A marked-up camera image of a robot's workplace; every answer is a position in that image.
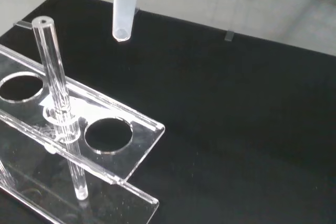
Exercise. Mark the clear cloth clip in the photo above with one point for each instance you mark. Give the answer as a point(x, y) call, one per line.
point(24, 24)
point(229, 36)

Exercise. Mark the clear acrylic funnel stand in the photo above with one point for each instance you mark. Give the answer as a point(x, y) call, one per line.
point(110, 161)

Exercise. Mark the black bench cloth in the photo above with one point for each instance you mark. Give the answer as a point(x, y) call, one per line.
point(223, 116)

